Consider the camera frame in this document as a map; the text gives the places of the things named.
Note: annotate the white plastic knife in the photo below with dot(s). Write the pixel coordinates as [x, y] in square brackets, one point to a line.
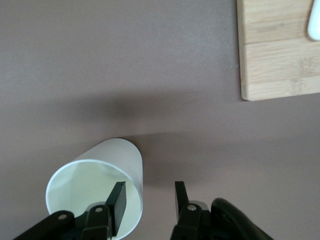
[315, 22]

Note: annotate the bamboo cutting board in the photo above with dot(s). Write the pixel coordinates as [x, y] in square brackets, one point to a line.
[280, 62]

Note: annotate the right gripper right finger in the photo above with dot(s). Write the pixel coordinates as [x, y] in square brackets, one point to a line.
[190, 220]

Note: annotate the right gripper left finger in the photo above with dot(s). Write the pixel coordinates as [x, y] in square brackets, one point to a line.
[100, 220]

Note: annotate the cream paper cup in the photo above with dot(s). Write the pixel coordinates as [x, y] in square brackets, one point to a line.
[75, 187]

